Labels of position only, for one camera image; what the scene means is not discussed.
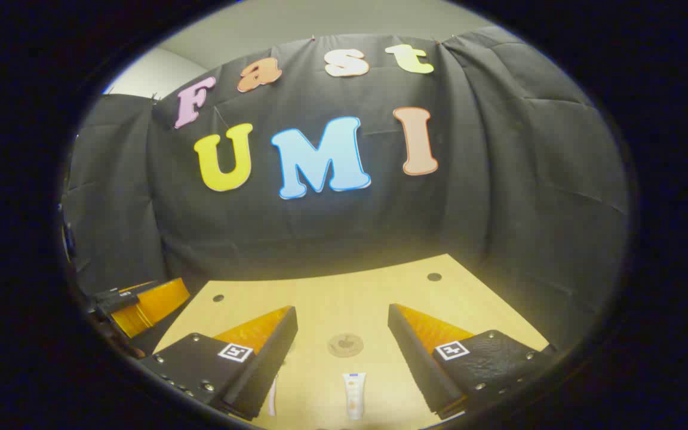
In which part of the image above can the light wooden desktop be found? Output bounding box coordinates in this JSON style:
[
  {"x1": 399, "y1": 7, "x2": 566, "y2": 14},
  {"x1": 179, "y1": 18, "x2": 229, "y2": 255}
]
[{"x1": 152, "y1": 254, "x2": 551, "y2": 430}]

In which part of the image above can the white toothpaste tube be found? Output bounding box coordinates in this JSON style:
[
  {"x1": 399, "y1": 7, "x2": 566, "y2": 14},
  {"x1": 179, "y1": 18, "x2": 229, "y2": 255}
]
[{"x1": 342, "y1": 372, "x2": 367, "y2": 420}]

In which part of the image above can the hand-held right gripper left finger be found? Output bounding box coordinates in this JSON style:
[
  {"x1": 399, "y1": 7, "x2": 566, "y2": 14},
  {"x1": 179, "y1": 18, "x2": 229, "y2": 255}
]
[{"x1": 140, "y1": 306, "x2": 299, "y2": 421}]

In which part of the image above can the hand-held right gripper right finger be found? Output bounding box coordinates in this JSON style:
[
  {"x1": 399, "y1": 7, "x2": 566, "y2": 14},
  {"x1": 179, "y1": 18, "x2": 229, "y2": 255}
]
[{"x1": 388, "y1": 303, "x2": 557, "y2": 420}]

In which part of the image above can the round wooden coaster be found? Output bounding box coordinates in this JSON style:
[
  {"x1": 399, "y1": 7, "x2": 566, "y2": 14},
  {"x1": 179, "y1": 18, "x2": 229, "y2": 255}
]
[{"x1": 327, "y1": 333, "x2": 364, "y2": 358}]

